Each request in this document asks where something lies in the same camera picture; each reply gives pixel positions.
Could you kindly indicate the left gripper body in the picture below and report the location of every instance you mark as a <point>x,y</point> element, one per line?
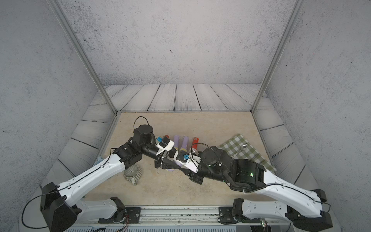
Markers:
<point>157,161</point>

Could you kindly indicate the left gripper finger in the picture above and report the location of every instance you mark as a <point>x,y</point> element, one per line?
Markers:
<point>172,153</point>
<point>168,164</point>

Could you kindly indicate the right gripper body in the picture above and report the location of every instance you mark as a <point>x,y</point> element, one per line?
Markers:
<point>195,177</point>

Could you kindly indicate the purple flashlight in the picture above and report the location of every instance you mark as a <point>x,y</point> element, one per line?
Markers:
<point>184,144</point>
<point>176,141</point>
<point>178,162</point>

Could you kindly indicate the red flashlight white rim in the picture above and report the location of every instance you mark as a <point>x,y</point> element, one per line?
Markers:
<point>194,145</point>

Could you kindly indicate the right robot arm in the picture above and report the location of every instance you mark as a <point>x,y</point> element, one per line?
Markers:
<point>302,208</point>

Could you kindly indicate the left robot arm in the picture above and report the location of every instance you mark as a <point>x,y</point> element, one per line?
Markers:
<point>62,205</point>

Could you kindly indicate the green checkered cloth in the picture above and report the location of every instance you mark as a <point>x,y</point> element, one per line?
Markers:
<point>234,150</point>

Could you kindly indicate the light blue mug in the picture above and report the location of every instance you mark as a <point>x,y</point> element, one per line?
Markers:
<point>99,159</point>

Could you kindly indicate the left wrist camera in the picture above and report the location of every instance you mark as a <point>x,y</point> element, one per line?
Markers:
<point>163,144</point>

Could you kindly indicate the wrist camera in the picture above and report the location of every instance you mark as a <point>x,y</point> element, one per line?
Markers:
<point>163,144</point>
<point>187,160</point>

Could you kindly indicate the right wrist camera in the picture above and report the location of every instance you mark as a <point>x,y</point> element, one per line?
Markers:
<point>187,160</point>

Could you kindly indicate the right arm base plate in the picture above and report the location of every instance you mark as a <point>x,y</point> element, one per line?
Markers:
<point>226,217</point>

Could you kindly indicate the aluminium mounting rail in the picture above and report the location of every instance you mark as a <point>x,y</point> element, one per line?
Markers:
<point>176,215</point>

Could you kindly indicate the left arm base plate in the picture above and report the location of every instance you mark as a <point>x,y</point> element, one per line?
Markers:
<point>130,214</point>

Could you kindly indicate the right aluminium frame post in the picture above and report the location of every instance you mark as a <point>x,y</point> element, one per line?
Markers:
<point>278,53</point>

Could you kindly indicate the aluminium frame post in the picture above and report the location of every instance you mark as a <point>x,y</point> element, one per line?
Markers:
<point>278,53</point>
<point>63,21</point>

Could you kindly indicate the left aluminium frame post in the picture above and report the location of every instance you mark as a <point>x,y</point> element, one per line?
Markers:
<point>63,21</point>

